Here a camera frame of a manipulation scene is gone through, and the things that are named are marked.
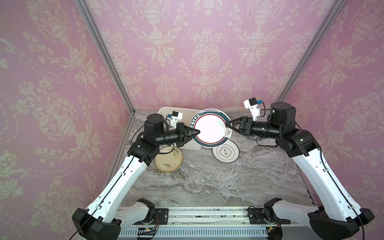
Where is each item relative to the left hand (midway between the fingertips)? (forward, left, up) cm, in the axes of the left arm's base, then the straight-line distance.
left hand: (200, 134), depth 60 cm
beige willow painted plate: (+7, +18, -37) cm, 42 cm away
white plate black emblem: (+13, -20, -37) cm, 44 cm away
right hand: (+3, -11, +3) cm, 12 cm away
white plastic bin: (-3, +4, -3) cm, 6 cm away
